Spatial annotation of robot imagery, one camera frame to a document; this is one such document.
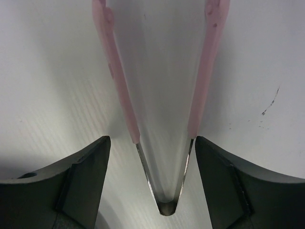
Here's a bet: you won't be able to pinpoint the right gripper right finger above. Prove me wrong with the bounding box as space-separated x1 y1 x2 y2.
195 136 305 229

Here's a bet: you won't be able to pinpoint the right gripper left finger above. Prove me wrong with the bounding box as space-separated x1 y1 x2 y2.
0 136 111 229

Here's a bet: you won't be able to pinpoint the pink steel tongs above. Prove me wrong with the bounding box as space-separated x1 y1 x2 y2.
92 0 230 216

